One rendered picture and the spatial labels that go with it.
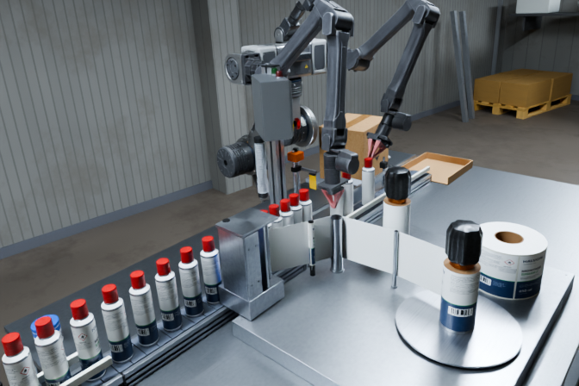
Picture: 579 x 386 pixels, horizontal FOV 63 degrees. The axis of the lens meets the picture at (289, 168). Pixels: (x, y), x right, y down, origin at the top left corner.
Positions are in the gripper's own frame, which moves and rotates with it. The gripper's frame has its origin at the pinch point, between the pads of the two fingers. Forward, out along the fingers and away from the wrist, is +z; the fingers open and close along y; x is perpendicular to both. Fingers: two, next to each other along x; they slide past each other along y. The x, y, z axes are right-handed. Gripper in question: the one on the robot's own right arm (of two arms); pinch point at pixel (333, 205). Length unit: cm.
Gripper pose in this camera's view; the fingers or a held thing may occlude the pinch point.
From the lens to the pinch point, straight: 166.6
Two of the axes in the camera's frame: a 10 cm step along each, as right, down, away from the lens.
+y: 6.7, -3.0, 6.8
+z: 0.6, 9.4, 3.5
